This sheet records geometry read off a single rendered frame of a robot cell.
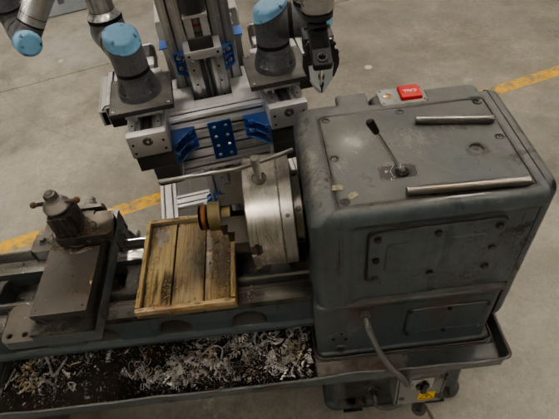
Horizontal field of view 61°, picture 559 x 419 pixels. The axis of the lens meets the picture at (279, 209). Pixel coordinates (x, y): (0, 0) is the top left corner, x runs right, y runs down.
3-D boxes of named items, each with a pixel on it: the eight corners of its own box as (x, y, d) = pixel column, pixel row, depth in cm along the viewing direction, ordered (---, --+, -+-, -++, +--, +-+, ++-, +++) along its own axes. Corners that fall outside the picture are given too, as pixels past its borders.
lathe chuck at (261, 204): (279, 193, 158) (270, 130, 132) (289, 280, 141) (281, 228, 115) (253, 196, 158) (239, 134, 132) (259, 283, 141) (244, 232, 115)
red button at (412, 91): (416, 89, 141) (417, 82, 139) (422, 101, 136) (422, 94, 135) (396, 91, 141) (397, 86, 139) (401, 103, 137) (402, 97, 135)
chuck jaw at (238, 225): (259, 211, 133) (261, 242, 124) (261, 224, 136) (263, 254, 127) (220, 216, 133) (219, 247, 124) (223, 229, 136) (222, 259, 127)
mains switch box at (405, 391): (431, 392, 203) (468, 287, 143) (443, 434, 191) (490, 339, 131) (352, 401, 204) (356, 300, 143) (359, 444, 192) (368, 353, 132)
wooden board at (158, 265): (236, 217, 165) (234, 209, 162) (238, 308, 140) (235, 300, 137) (150, 228, 165) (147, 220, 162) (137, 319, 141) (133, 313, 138)
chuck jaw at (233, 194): (259, 198, 138) (253, 157, 136) (258, 201, 133) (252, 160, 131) (221, 203, 139) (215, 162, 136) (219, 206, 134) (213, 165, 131)
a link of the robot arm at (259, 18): (255, 32, 170) (250, -5, 160) (293, 29, 170) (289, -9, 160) (255, 50, 162) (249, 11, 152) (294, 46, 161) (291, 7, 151)
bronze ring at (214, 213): (229, 191, 136) (197, 194, 137) (229, 214, 130) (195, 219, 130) (234, 213, 143) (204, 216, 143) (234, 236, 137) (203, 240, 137)
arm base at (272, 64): (251, 58, 178) (248, 33, 170) (291, 51, 179) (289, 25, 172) (259, 80, 168) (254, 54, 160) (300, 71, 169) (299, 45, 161)
